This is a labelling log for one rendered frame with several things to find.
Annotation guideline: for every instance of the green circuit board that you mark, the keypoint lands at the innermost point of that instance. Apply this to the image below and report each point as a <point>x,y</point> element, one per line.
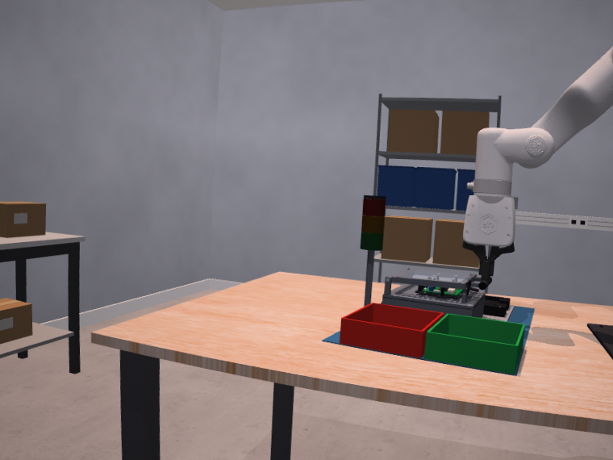
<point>447,291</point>

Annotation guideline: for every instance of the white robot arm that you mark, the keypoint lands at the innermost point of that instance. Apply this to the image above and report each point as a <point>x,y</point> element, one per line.
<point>581,104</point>

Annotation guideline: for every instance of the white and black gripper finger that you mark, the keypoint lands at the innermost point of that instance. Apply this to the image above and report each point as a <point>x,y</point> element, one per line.
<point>480,251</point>
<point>495,253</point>

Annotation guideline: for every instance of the green bin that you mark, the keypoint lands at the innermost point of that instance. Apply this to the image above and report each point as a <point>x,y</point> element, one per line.
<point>454,339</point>

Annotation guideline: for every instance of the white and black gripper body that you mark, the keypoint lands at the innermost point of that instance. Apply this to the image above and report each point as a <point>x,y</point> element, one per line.
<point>488,220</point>

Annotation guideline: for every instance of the red bin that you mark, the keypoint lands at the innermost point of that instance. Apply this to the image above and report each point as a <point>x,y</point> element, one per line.
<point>370,328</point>

